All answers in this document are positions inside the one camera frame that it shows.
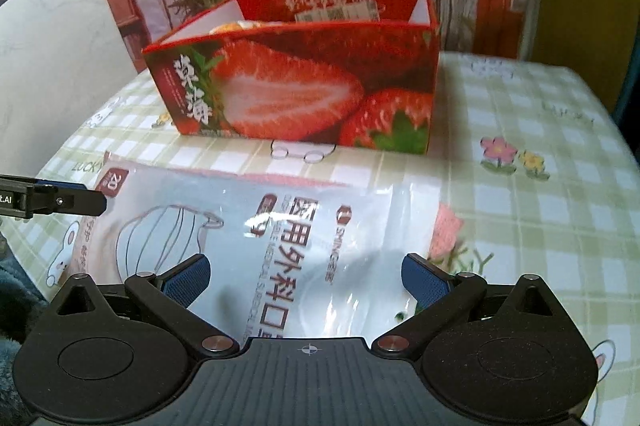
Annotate dark teal fleece cloth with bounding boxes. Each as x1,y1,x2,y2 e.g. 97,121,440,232
0,246,53,426

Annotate pink knitted cloth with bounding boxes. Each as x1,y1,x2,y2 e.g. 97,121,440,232
434,203,468,268

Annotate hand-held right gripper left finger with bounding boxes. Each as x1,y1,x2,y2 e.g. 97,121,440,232
50,253,236,358

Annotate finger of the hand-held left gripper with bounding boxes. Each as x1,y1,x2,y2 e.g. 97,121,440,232
31,183,107,218
36,179,94,191

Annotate orange printed packet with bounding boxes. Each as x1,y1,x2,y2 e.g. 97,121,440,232
209,20,268,33

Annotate red strawberry print cardboard box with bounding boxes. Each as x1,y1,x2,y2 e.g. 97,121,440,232
142,0,441,156

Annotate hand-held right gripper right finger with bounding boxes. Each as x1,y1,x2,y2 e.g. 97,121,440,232
374,253,562,355

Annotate green checked floral tablecloth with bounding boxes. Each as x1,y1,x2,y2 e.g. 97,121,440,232
0,51,640,426

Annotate large face mask packet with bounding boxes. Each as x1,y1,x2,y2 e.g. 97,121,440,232
69,150,447,343

